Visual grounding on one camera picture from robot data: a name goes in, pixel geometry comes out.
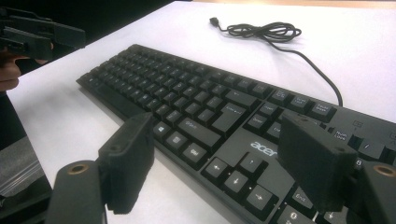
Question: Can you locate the white table board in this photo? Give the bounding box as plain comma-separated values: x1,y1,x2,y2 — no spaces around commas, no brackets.
6,1,396,224

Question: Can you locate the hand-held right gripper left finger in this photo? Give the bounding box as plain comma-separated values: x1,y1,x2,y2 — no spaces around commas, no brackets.
98,111,156,216

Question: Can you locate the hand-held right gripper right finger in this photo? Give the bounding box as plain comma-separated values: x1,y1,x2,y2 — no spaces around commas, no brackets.
277,109,360,214

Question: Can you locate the black keyboard cable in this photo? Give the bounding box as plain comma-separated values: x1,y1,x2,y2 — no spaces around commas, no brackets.
209,17,344,107

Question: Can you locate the aluminium floor rail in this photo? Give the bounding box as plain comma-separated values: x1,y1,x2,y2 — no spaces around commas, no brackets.
0,135,53,224

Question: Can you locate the black computer keyboard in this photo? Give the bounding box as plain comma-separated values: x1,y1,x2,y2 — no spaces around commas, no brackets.
76,43,396,224

